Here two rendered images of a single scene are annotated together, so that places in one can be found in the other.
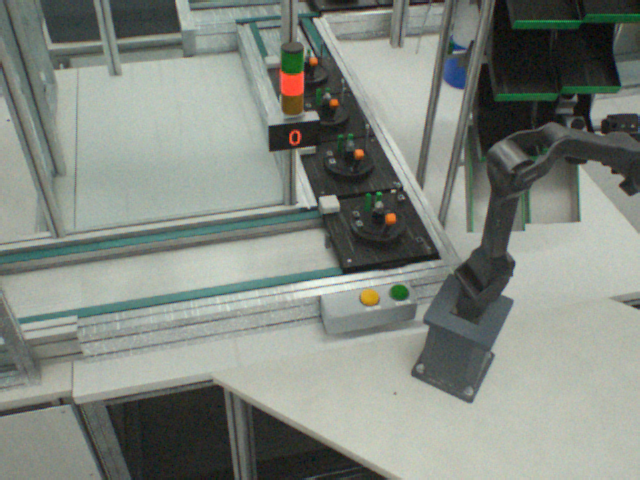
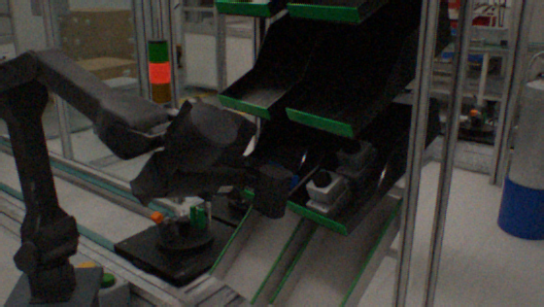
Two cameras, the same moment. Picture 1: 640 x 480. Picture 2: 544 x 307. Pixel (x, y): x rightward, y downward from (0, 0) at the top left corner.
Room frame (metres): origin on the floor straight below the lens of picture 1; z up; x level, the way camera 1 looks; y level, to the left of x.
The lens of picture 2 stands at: (0.77, -1.11, 1.57)
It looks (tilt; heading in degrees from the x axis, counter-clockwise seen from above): 20 degrees down; 54
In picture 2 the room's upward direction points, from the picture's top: straight up
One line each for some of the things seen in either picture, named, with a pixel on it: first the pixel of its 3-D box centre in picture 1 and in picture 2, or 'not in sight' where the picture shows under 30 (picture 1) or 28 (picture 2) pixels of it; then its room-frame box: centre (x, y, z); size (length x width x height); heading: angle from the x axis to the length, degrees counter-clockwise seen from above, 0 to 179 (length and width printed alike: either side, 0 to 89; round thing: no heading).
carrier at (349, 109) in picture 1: (326, 104); not in sight; (1.70, -0.02, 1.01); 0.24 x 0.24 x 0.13; 16
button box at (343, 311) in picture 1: (368, 307); (88, 282); (0.99, -0.12, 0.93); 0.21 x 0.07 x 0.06; 106
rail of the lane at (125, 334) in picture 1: (281, 305); (68, 249); (1.00, 0.08, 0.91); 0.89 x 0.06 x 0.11; 106
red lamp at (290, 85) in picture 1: (292, 80); (159, 72); (1.28, 0.07, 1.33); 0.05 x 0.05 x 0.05
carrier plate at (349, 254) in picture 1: (376, 229); (185, 243); (1.22, -0.15, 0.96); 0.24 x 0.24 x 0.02; 16
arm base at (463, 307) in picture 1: (472, 297); (51, 276); (0.89, -0.32, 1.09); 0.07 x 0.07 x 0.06; 61
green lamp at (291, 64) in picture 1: (292, 59); (158, 51); (1.28, 0.07, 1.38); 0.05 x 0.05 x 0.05
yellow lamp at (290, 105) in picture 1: (292, 100); (161, 91); (1.28, 0.07, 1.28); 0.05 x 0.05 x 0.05
